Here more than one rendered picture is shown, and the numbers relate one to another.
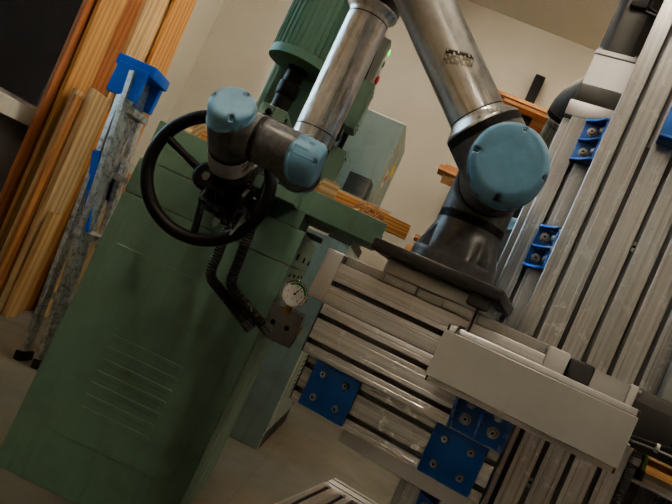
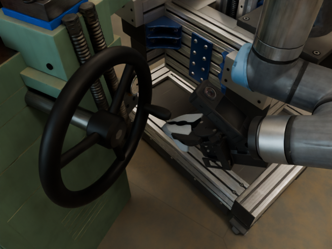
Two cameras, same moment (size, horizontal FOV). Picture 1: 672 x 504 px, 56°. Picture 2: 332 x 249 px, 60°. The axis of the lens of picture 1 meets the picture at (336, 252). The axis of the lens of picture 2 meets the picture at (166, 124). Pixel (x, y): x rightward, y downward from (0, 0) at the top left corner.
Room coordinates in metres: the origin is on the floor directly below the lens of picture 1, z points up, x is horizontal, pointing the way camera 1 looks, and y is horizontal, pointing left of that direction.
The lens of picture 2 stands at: (1.09, 0.55, 1.20)
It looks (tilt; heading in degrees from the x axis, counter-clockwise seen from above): 50 degrees down; 296
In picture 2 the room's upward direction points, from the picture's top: straight up
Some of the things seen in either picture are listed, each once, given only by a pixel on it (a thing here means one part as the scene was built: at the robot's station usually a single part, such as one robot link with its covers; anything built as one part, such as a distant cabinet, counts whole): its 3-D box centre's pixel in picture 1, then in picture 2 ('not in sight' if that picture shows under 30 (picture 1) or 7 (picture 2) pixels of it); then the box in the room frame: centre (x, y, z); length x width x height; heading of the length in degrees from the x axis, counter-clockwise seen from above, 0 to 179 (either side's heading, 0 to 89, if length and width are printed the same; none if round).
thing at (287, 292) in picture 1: (293, 297); (132, 85); (1.44, 0.04, 0.65); 0.06 x 0.04 x 0.08; 88
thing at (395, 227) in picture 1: (292, 180); not in sight; (1.65, 0.18, 0.92); 0.67 x 0.02 x 0.04; 88
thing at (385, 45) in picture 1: (372, 64); not in sight; (1.97, 0.15, 1.40); 0.10 x 0.06 x 0.16; 178
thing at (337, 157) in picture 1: (325, 166); not in sight; (1.84, 0.13, 1.02); 0.09 x 0.07 x 0.12; 88
